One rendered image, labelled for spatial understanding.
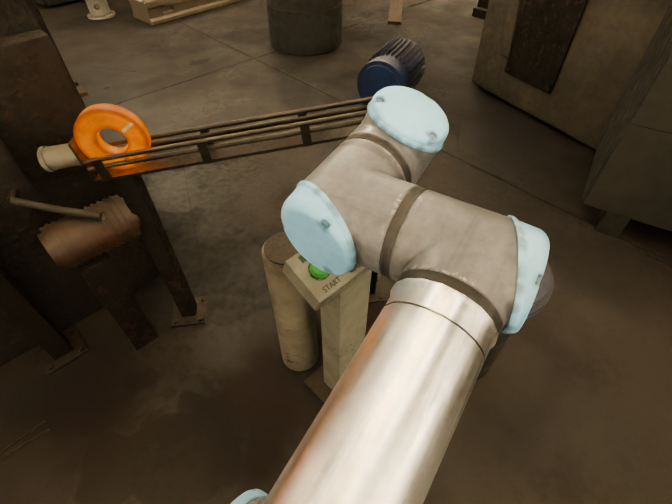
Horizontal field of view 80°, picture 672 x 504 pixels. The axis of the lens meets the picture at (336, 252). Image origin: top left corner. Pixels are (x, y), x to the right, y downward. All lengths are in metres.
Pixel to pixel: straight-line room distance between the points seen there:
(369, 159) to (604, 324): 1.42
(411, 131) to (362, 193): 0.10
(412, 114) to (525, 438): 1.10
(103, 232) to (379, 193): 0.92
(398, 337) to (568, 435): 1.18
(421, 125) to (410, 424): 0.29
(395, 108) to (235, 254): 1.33
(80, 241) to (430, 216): 0.98
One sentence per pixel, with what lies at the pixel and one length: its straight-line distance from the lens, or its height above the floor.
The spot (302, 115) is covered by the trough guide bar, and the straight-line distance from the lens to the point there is 1.06.
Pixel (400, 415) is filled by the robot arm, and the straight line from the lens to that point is 0.26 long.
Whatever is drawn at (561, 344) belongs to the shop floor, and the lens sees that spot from 1.59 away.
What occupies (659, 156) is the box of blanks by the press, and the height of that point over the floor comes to 0.40.
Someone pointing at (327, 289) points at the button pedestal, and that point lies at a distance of 0.78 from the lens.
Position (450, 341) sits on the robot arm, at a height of 0.97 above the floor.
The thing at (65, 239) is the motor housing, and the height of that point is 0.52.
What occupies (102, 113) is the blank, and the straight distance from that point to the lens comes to 1.06.
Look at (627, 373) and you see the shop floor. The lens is 1.64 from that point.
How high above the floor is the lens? 1.20
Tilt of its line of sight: 47 degrees down
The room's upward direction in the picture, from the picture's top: straight up
